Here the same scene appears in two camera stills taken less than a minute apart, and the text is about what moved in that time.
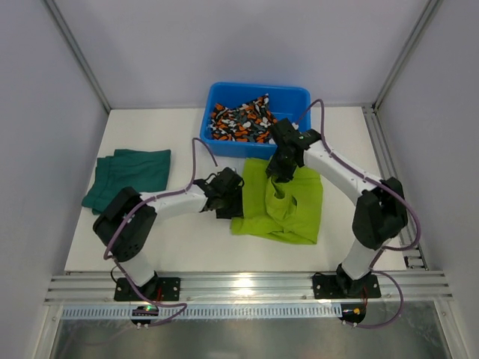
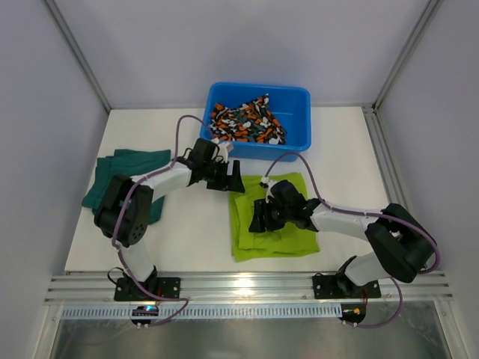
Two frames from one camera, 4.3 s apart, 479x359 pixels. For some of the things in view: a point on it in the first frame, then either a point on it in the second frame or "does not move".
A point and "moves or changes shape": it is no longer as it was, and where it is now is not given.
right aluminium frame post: x=432 y=8 does not move
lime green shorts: x=291 y=209 moves or changes shape
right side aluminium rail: x=415 y=258 does not move
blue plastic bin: x=293 y=102 does not move
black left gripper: x=232 y=202 to x=223 y=174
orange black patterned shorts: x=251 y=122 does not move
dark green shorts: x=144 y=170 does not move
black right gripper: x=281 y=170 to x=266 y=216
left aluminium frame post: x=78 y=54 does not move
